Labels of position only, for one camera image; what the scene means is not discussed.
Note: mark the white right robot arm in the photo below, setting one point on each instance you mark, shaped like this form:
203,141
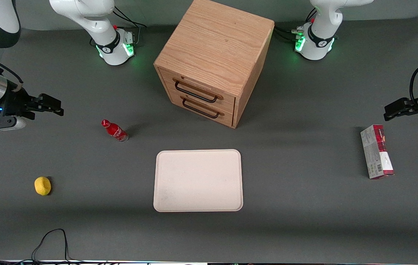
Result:
95,18

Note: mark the beige rectangular tray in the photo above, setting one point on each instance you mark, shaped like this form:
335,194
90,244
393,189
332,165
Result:
197,180

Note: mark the red soda bottle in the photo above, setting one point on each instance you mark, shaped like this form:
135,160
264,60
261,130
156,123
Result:
115,130

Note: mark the deep oak wood drawer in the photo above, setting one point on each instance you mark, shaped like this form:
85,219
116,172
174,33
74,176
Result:
229,118

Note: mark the oak wood drawer cabinet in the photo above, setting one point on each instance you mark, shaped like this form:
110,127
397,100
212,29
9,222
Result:
216,40

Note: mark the grey and red carton box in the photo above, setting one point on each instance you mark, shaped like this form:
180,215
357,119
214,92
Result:
376,154

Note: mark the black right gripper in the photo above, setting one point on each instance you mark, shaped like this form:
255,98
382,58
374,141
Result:
13,104

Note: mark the shallow oak wood drawer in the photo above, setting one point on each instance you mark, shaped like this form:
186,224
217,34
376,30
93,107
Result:
229,102

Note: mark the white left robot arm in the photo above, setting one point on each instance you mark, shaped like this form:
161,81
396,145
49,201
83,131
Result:
321,40

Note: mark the yellow lemon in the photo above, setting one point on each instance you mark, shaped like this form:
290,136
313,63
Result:
42,186

